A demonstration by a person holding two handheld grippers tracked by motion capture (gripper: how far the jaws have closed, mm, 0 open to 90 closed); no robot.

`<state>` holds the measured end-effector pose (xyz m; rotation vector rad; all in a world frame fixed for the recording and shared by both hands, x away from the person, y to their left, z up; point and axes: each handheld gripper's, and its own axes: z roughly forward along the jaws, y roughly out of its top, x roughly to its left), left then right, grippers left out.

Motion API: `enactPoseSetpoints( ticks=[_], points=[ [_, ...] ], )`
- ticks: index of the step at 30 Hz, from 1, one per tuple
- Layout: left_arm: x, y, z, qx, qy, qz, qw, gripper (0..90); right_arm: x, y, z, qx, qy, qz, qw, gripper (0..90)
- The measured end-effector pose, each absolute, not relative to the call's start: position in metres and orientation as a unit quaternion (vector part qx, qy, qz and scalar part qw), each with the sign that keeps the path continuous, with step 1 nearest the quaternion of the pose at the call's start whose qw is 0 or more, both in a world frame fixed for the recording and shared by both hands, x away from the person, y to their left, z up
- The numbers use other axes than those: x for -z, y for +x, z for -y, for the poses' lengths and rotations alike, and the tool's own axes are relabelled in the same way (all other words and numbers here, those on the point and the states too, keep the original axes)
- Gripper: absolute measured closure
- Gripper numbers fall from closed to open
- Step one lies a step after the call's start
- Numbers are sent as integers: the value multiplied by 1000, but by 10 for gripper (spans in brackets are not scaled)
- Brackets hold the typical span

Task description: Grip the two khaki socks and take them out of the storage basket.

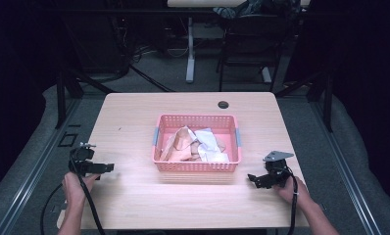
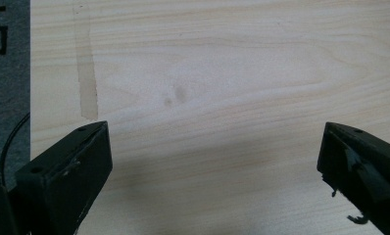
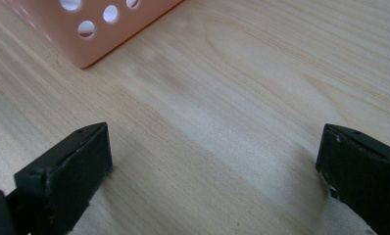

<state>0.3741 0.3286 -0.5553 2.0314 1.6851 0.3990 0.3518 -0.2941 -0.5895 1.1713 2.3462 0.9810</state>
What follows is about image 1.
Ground patterned cloth on chair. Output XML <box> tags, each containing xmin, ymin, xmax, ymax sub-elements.
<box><xmin>213</xmin><ymin>0</ymin><xmax>303</xmax><ymax>22</ymax></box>

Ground white floor cables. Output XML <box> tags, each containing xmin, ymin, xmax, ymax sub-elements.
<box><xmin>130</xmin><ymin>43</ymin><xmax>191</xmax><ymax>63</ymax></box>

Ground aluminium floor rail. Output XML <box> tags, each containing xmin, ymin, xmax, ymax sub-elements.
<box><xmin>0</xmin><ymin>97</ymin><xmax>83</xmax><ymax>235</ymax></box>
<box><xmin>309</xmin><ymin>97</ymin><xmax>383</xmax><ymax>235</ymax></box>

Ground person's right hand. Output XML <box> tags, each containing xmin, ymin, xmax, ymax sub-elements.
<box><xmin>273</xmin><ymin>175</ymin><xmax>313</xmax><ymax>211</ymax></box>

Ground white cloth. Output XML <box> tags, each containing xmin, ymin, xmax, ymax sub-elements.
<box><xmin>186</xmin><ymin>127</ymin><xmax>231</xmax><ymax>164</ymax></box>

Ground black diagonal floor bar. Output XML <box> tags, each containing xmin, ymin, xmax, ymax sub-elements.
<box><xmin>127</xmin><ymin>63</ymin><xmax>175</xmax><ymax>93</ymax></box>

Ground pink plastic basket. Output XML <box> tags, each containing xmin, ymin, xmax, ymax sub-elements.
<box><xmin>151</xmin><ymin>114</ymin><xmax>243</xmax><ymax>173</ymax></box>

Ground black metal stand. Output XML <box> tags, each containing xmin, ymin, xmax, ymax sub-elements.
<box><xmin>53</xmin><ymin>65</ymin><xmax>117</xmax><ymax>130</ymax></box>
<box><xmin>274</xmin><ymin>70</ymin><xmax>335</xmax><ymax>133</ymax></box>

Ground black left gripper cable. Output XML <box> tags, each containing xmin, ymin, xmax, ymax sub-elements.
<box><xmin>39</xmin><ymin>153</ymin><xmax>107</xmax><ymax>235</ymax></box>

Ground black chair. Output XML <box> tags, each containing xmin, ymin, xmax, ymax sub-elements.
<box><xmin>215</xmin><ymin>12</ymin><xmax>284</xmax><ymax>93</ymax></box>

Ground person's left hand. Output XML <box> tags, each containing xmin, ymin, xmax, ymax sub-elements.
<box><xmin>61</xmin><ymin>171</ymin><xmax>101</xmax><ymax>211</ymax></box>

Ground peach cloth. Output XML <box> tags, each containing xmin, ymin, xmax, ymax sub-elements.
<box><xmin>159</xmin><ymin>125</ymin><xmax>228</xmax><ymax>163</ymax></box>

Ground white desk leg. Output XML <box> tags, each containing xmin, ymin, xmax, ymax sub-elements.
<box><xmin>185</xmin><ymin>16</ymin><xmax>197</xmax><ymax>84</ymax></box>

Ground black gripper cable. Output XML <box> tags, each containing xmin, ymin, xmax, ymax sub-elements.
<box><xmin>280</xmin><ymin>165</ymin><xmax>299</xmax><ymax>235</ymax></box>
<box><xmin>39</xmin><ymin>153</ymin><xmax>107</xmax><ymax>235</ymax></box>

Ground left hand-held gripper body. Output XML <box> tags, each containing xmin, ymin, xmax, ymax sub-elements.
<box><xmin>68</xmin><ymin>142</ymin><xmax>100</xmax><ymax>177</ymax></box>

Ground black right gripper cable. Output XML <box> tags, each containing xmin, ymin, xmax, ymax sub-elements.
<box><xmin>280</xmin><ymin>165</ymin><xmax>299</xmax><ymax>235</ymax></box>

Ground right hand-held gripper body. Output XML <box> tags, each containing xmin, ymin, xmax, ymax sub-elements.
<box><xmin>262</xmin><ymin>150</ymin><xmax>296</xmax><ymax>189</ymax></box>

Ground white desk foot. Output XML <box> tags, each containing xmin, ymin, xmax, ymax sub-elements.
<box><xmin>261</xmin><ymin>66</ymin><xmax>273</xmax><ymax>84</ymax></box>

